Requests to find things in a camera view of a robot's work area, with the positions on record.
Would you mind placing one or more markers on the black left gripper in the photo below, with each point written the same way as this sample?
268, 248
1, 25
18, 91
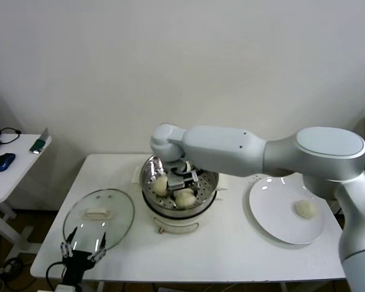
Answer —
77, 263

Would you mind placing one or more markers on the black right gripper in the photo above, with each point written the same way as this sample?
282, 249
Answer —
191, 179

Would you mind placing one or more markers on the white steamed baozi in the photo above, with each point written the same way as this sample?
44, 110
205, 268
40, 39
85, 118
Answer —
160, 186
185, 199
188, 166
305, 209

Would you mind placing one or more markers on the round glass pot lid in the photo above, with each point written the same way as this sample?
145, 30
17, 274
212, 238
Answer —
103, 200

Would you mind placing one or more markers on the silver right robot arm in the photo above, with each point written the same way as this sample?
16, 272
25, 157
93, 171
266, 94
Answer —
276, 152

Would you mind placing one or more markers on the stainless steel steamer basket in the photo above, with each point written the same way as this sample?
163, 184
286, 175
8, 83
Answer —
149, 179

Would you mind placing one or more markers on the white floor power strip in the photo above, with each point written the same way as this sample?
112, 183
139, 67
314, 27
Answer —
6, 269

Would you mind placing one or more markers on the white round plate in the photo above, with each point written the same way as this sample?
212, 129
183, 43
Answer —
270, 213

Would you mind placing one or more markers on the white side table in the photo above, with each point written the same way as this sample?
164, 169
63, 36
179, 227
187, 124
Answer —
18, 173

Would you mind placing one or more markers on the green and white flat box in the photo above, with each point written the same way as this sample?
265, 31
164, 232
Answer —
39, 144

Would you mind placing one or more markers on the blue computer mouse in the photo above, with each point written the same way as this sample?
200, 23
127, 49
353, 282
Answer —
3, 161

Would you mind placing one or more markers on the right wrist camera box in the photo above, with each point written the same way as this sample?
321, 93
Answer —
176, 181

